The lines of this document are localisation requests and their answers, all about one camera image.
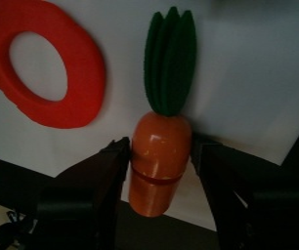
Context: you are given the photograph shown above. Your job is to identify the black cable bundle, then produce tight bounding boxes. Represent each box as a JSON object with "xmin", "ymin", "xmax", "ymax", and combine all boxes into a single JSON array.
[{"xmin": 0, "ymin": 208, "xmax": 39, "ymax": 250}]

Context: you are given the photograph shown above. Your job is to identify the orange toy carrot green leaves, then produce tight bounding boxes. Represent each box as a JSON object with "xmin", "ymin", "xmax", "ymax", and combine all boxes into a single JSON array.
[{"xmin": 128, "ymin": 5, "xmax": 199, "ymax": 219}]

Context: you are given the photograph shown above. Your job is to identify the red flat toy ring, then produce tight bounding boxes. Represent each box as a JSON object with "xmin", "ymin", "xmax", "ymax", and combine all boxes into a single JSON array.
[{"xmin": 0, "ymin": 0, "xmax": 108, "ymax": 130}]

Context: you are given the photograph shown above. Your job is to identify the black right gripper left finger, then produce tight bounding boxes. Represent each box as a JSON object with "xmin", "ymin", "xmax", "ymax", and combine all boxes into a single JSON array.
[{"xmin": 34, "ymin": 136, "xmax": 134, "ymax": 250}]

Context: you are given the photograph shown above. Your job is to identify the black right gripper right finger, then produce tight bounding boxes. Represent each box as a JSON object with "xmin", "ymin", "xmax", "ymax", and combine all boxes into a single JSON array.
[{"xmin": 190, "ymin": 132, "xmax": 299, "ymax": 250}]

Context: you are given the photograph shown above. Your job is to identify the white rectangular board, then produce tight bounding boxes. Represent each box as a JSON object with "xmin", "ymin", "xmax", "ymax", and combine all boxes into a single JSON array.
[{"xmin": 0, "ymin": 0, "xmax": 299, "ymax": 232}]

